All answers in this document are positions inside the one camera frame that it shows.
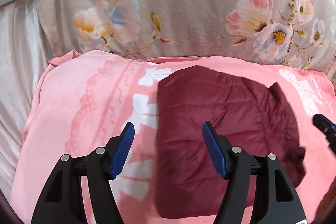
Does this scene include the maroon quilted puffer jacket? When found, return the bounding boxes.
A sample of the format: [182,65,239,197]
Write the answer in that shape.
[155,66,306,223]

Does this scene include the pink fleece blanket white bows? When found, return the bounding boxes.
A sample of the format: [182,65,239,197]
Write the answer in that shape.
[10,51,335,223]

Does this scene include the grey floral quilt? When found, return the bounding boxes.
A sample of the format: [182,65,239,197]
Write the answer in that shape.
[35,0,335,81]

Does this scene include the silver satin curtain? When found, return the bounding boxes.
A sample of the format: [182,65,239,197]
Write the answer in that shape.
[0,0,53,198]

